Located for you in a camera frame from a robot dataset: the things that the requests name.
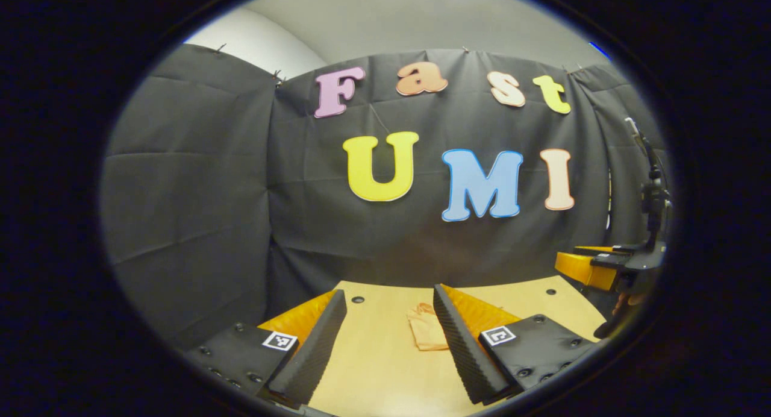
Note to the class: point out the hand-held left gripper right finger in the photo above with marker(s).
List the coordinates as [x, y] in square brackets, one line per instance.
[464, 351]

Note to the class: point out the black backdrop cloth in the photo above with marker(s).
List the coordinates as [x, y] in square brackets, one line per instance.
[241, 194]

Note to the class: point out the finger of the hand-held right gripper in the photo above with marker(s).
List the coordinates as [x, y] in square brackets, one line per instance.
[602, 248]
[587, 271]

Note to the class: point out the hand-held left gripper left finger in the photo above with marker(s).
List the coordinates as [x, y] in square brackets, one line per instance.
[313, 344]

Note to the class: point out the orange T-shirt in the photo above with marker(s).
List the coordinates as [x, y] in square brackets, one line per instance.
[426, 332]

